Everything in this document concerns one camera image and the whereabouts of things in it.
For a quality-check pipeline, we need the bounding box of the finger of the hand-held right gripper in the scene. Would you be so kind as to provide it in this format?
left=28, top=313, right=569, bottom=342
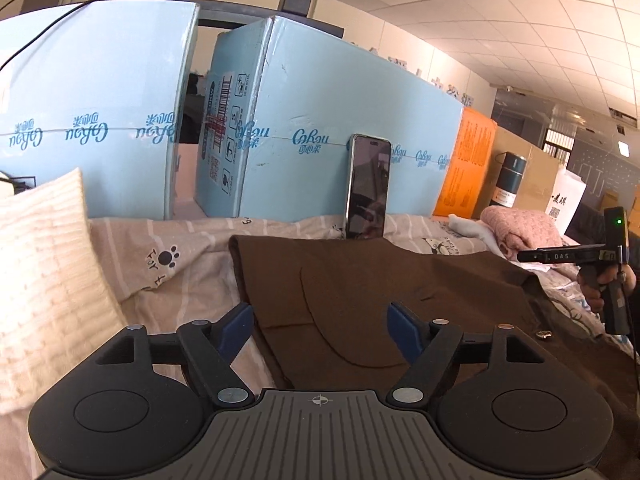
left=517, top=245, right=605, bottom=265

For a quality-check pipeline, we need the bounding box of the printed striped bed sheet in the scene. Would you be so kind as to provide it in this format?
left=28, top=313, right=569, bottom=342
left=0, top=212, right=640, bottom=480

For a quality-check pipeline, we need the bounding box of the brown garment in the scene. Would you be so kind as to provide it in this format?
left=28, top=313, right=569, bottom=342
left=228, top=234, right=640, bottom=480

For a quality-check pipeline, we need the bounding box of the black metal frame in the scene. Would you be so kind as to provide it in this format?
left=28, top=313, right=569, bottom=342
left=197, top=0, right=347, bottom=42

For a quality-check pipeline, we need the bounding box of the dark green thermos bottle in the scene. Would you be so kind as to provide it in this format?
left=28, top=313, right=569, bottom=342
left=492, top=151, right=528, bottom=210

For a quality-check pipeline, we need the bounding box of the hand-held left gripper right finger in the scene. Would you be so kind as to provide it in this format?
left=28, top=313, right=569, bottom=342
left=387, top=302, right=547, bottom=407

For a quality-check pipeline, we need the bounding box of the white cloth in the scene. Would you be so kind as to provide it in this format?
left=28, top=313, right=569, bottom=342
left=447, top=213, right=502, bottom=257

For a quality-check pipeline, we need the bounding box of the light blue barcode cardboard box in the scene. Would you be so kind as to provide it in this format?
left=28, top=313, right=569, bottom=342
left=192, top=15, right=466, bottom=222

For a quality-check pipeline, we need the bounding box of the cream ribbed knit cloth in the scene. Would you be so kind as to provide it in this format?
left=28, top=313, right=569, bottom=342
left=0, top=167, right=129, bottom=417

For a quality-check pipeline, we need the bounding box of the pink knit garment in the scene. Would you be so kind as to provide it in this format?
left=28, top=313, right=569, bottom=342
left=480, top=205, right=585, bottom=281

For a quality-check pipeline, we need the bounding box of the white paper bag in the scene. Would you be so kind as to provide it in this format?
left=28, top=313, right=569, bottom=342
left=547, top=167, right=588, bottom=237

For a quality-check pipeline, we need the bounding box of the brown cardboard box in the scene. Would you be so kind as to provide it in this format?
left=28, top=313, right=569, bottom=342
left=482, top=125, right=577, bottom=227

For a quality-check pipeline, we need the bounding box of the person's right hand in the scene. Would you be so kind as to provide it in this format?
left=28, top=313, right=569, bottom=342
left=576, top=262, right=639, bottom=315

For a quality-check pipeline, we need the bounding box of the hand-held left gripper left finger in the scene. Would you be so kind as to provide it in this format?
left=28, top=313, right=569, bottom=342
left=93, top=303, right=256, bottom=409

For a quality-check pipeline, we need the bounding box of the orange cardboard box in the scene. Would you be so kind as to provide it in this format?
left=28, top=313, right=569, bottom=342
left=432, top=107, right=499, bottom=221

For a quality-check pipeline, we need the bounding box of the black smartphone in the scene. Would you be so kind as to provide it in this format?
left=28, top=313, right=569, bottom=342
left=344, top=133, right=393, bottom=241

